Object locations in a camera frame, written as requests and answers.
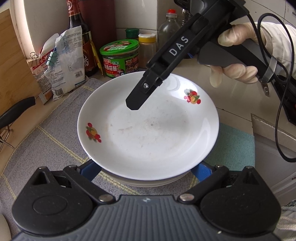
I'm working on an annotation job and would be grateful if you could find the knife block with knives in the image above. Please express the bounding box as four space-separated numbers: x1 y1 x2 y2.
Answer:
78 0 117 63

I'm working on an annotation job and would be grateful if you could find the dark soy sauce bottle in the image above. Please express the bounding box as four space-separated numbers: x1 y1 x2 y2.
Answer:
66 0 98 77

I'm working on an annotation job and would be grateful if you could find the green lidded sauce jar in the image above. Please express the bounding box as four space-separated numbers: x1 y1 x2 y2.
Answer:
100 39 139 78

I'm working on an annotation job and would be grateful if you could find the wire cutting board rack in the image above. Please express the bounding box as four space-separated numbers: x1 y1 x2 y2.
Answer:
0 126 15 152

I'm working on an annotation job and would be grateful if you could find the red white clipped food bag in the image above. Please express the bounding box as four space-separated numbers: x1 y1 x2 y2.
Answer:
28 33 60 104

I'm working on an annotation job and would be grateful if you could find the green capped bottle behind jar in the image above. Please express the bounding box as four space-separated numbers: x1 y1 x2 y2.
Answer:
125 28 139 40

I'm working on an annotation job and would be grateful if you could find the gas stove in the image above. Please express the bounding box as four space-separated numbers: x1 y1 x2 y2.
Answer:
272 77 296 126

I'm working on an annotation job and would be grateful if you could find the clear glass bottle red cap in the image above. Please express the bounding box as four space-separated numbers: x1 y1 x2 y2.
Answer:
157 9 180 50

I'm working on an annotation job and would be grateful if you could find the large white floral plate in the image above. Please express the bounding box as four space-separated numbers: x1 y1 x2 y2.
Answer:
100 169 189 188

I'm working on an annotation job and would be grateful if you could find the grey and teal towel mat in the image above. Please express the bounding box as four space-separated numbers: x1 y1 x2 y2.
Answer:
0 77 255 237

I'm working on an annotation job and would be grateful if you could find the brown handled utensil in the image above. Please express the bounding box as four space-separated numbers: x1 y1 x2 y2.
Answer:
261 79 270 97

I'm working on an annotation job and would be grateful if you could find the bamboo cutting board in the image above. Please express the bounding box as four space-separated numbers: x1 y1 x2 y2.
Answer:
0 9 41 114

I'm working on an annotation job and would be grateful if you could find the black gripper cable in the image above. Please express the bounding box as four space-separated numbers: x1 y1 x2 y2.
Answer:
245 0 296 163

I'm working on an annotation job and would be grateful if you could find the steel kitchen knife black handle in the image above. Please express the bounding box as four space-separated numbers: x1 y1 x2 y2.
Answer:
0 96 36 129

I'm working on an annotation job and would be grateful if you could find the right hand in white glove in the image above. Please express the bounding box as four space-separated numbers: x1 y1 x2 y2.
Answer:
209 22 270 88

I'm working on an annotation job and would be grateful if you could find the yellow lidded spice jar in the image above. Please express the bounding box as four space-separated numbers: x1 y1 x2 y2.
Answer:
138 33 157 68

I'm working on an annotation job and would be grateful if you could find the white plastic food bag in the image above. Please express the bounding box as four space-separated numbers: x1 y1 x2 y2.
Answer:
44 26 86 100

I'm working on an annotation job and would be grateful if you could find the white sleeve right forearm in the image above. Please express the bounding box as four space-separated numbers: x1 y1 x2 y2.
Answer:
260 22 292 71

